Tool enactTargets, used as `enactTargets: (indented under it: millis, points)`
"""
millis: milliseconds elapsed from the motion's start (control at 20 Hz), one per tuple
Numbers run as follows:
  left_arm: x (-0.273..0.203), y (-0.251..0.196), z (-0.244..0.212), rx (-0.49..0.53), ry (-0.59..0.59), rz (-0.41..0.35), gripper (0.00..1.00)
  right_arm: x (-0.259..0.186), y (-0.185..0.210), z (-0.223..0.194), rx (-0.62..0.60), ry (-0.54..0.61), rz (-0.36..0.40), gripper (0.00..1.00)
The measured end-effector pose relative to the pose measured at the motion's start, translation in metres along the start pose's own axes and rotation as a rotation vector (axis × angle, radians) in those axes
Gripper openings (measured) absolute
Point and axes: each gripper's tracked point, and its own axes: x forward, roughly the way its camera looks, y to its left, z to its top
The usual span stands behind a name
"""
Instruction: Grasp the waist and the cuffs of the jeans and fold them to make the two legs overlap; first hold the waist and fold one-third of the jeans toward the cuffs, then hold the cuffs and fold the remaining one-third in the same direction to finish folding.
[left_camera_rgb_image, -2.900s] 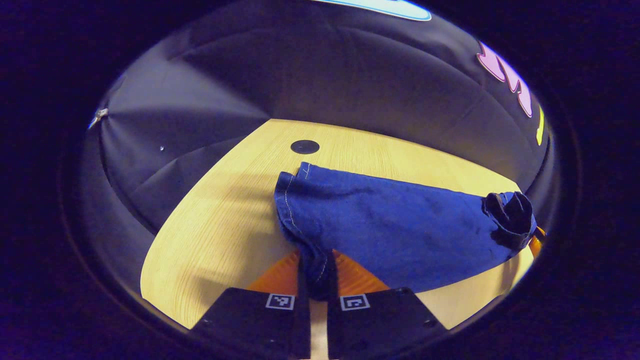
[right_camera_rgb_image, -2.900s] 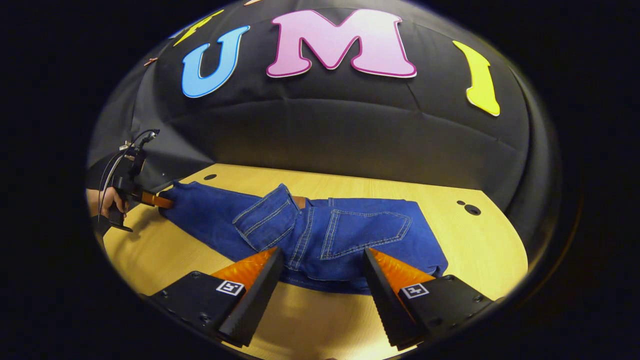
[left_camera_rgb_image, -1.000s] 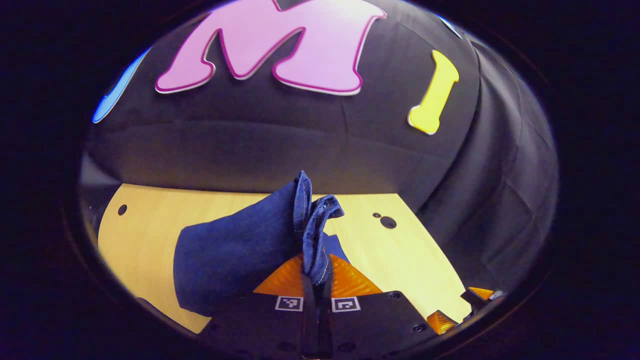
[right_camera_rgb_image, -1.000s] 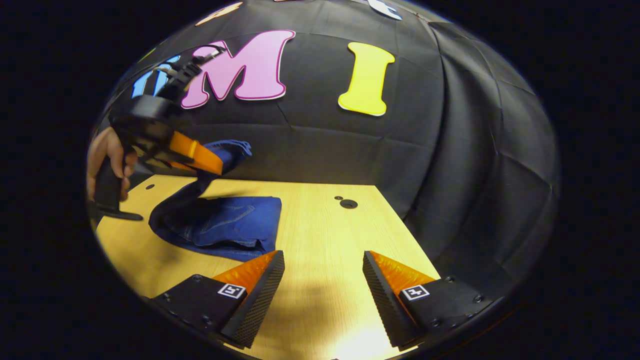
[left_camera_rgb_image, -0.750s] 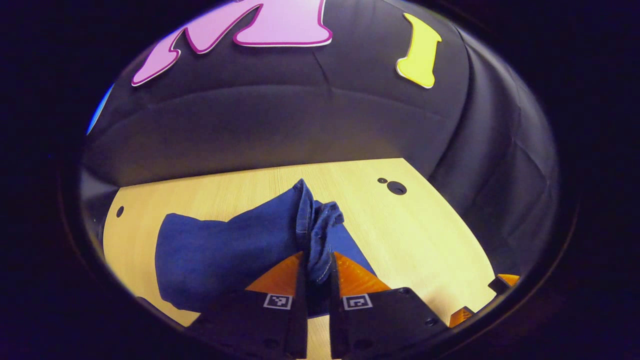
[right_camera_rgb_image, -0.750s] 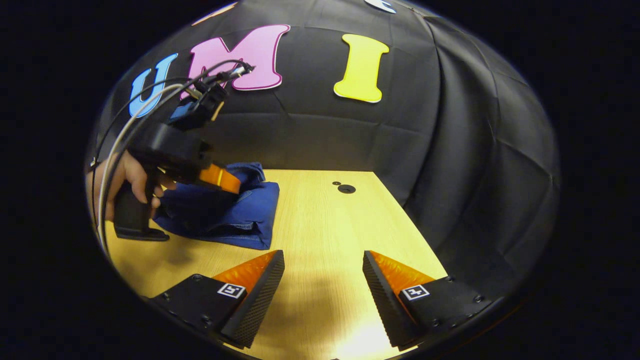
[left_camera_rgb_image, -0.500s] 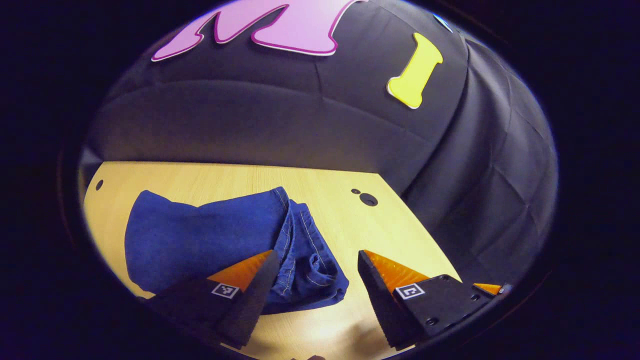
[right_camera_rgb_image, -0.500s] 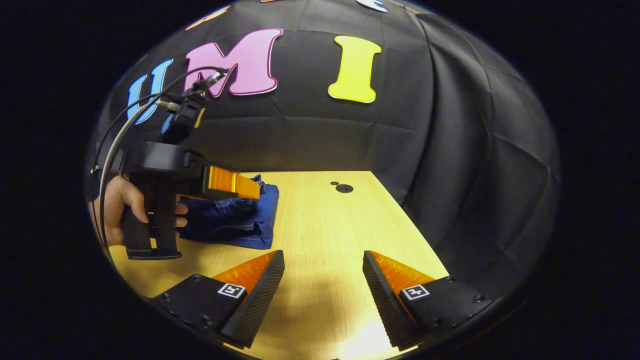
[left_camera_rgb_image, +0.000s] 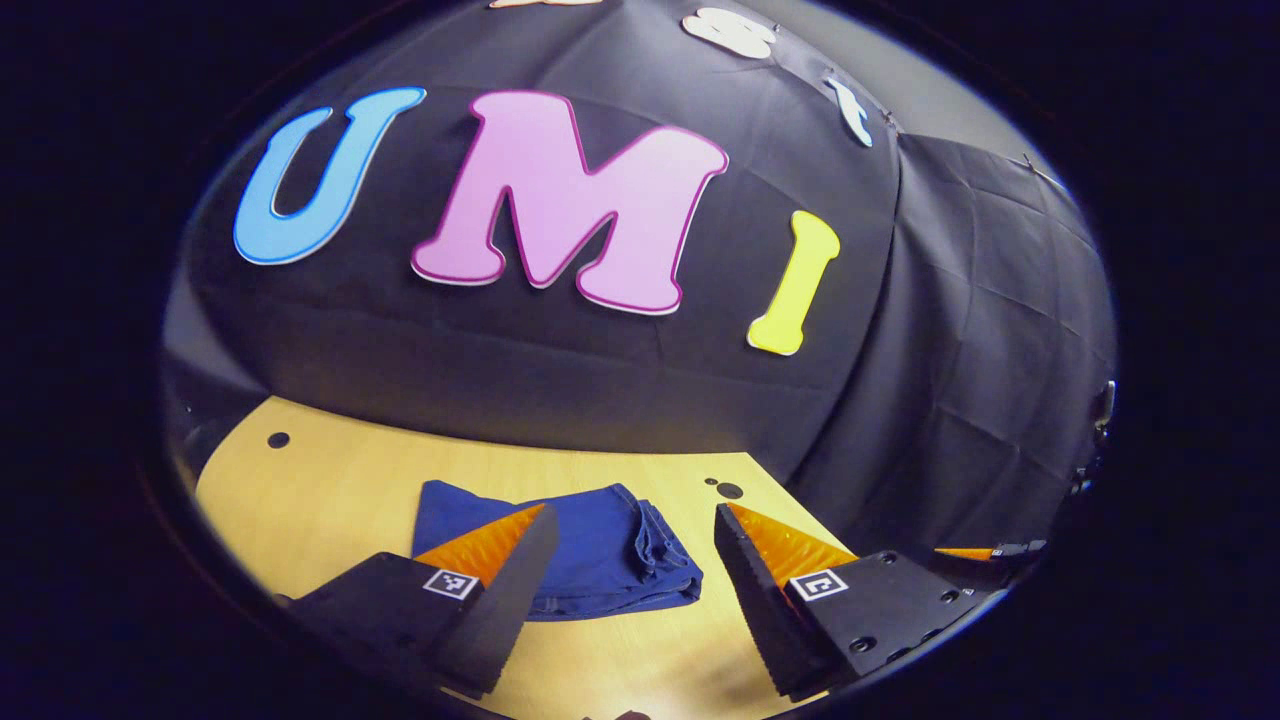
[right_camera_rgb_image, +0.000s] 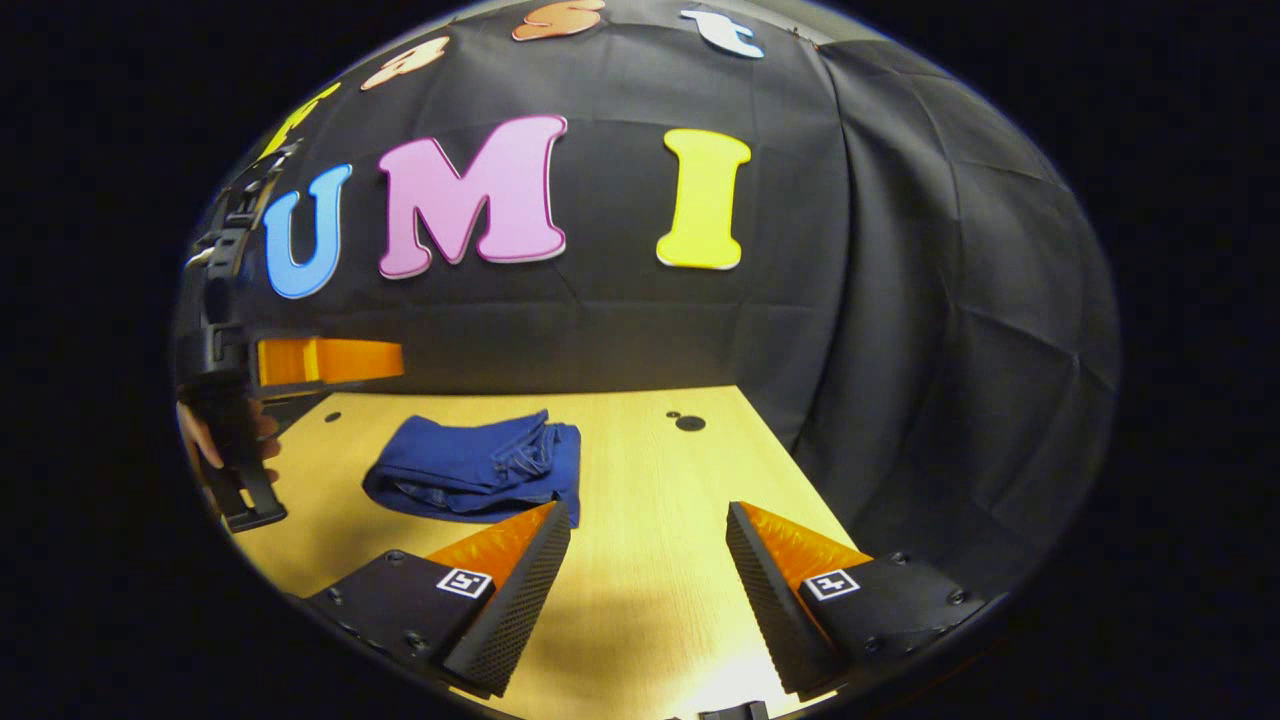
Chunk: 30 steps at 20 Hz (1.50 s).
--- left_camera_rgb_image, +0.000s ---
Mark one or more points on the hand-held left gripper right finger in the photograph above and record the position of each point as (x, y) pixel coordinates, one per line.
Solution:
(752, 590)

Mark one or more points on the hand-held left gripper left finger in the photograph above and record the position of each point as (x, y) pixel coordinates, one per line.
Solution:
(515, 590)

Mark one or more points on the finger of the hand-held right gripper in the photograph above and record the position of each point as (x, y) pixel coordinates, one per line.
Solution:
(1015, 550)

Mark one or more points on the blue denim jeans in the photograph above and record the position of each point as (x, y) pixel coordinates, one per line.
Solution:
(600, 545)

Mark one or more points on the black backdrop cloth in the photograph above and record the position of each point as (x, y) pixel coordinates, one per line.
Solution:
(600, 370)

